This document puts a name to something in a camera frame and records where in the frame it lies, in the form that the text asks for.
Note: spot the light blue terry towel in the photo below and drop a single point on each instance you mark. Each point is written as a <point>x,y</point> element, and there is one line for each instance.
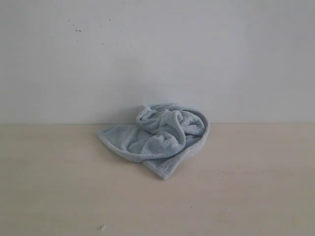
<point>164,135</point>

